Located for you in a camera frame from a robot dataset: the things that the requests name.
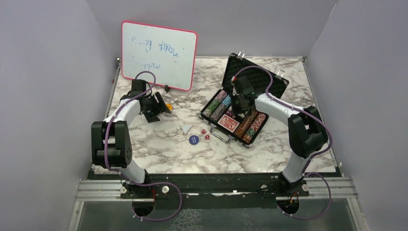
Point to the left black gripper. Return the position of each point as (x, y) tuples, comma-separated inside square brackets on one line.
[(160, 107)]

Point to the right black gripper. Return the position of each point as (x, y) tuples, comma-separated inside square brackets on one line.
[(235, 110)]

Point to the black poker case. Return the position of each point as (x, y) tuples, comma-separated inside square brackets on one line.
[(244, 75)]

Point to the light blue chip stack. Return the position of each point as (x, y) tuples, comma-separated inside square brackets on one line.
[(227, 101)]

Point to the orange dealer button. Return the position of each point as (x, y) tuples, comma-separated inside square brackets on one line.
[(169, 106)]

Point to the red playing card deck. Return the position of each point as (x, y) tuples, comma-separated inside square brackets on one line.
[(229, 123)]

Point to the brown chip stack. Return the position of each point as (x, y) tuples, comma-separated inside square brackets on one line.
[(218, 112)]

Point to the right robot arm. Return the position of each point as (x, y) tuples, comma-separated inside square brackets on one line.
[(307, 133)]

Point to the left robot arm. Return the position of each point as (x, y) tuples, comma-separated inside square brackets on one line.
[(111, 146)]

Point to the purple chip stack in case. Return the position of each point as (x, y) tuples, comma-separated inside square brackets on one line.
[(221, 95)]

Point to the orange chip row in case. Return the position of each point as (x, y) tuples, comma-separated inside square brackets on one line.
[(243, 127)]

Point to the green chip stack in case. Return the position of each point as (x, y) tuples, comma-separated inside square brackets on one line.
[(211, 107)]

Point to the blue dealer button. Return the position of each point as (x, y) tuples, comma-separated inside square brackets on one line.
[(194, 139)]

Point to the pink framed whiteboard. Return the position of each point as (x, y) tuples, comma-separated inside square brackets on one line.
[(169, 53)]

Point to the black mounting rail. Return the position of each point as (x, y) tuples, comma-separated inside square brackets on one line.
[(212, 191)]

